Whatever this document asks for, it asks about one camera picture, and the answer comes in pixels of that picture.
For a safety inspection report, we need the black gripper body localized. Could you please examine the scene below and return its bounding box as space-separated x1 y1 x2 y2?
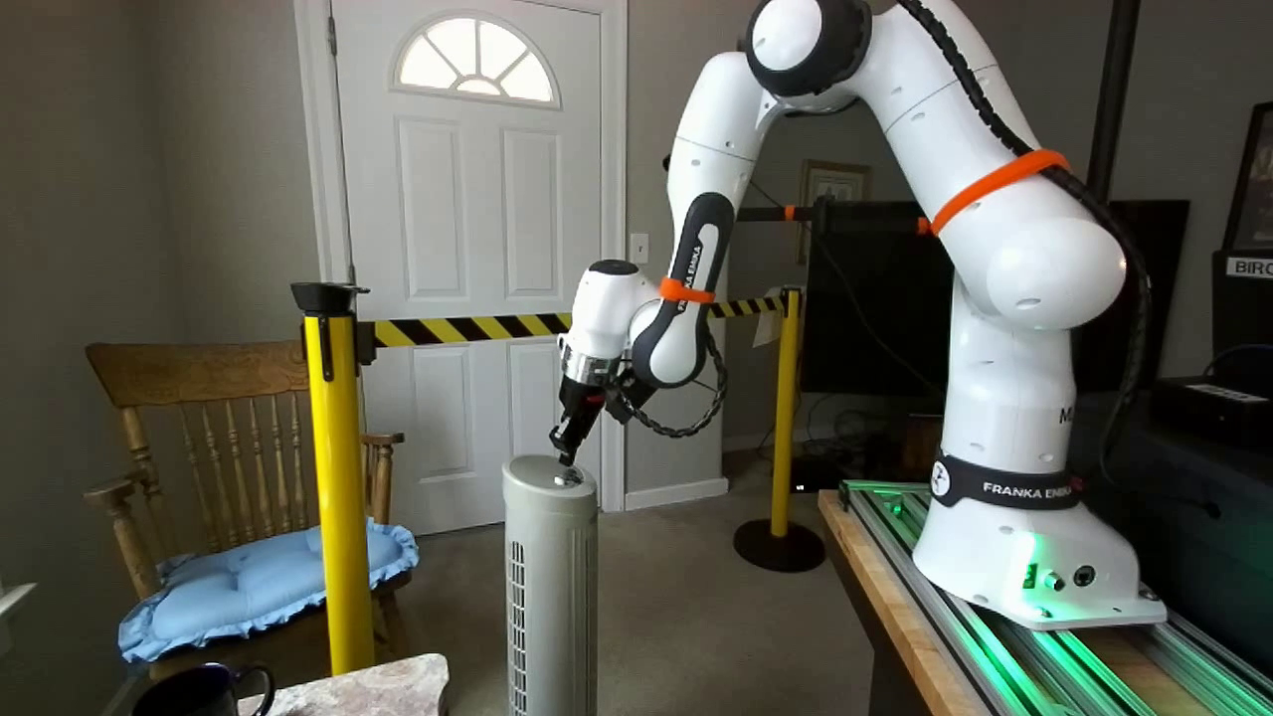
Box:
560 366 658 430

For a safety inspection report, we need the grey tower air cooler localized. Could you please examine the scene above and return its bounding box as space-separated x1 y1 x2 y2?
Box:
498 451 600 716

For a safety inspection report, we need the yellow black barrier tape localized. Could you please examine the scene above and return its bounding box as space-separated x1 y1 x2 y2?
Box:
353 291 792 353

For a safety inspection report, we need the white panel door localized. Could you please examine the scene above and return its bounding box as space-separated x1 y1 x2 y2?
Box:
289 0 633 541

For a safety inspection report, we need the large black screen panel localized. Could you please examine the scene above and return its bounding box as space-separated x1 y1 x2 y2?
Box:
799 197 1192 401

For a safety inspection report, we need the white stone slab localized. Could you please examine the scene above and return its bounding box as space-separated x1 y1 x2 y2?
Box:
236 650 454 716

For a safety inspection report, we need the light blue seat cushion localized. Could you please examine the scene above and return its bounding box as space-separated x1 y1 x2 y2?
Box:
114 516 423 667

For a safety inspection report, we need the wooden rocking chair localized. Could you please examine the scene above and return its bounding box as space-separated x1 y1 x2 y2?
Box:
81 340 411 667

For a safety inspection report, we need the black mug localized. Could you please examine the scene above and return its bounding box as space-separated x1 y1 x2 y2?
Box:
129 655 277 716

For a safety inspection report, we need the black vertical pole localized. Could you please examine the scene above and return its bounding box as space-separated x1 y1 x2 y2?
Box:
1086 0 1146 206

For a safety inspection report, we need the black equipment cabinet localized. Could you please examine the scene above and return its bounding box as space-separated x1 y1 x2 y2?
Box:
1069 378 1273 673

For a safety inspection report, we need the black box with white label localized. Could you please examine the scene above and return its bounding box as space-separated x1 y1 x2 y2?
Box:
1208 101 1273 391

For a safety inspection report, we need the narrow orange arm strap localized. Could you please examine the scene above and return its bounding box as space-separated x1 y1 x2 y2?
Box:
658 269 719 312

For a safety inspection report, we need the yellow stanchion post round base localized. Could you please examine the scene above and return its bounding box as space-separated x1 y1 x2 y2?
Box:
732 287 829 578

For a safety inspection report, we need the yellow stanchion post black cap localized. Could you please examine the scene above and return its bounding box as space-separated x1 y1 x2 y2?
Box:
285 277 384 679

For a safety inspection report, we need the small framed wall picture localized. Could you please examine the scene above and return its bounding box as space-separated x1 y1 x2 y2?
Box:
799 158 877 206

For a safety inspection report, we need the wide orange arm strap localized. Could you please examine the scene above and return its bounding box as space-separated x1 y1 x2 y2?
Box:
917 149 1073 243

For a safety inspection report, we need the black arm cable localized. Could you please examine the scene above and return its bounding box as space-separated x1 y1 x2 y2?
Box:
614 0 1165 532

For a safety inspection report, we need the aluminium rail with green light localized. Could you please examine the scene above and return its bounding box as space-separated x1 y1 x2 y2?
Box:
840 474 1273 716

